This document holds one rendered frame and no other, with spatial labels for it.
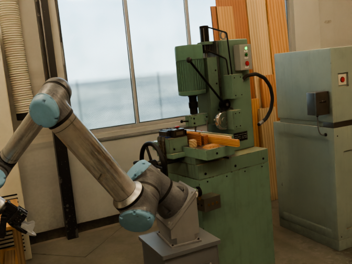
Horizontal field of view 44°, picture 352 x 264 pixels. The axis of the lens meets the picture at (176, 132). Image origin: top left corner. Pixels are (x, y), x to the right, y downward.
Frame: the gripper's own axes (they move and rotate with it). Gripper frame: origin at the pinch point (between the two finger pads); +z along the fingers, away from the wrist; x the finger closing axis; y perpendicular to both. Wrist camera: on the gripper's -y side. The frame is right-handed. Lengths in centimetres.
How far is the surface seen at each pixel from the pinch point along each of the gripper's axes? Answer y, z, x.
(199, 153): 83, 50, 23
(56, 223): -37, 46, 163
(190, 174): 70, 58, 32
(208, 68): 129, 30, 50
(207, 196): 67, 69, 19
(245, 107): 127, 68, 53
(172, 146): 77, 39, 36
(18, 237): -26, 7, 58
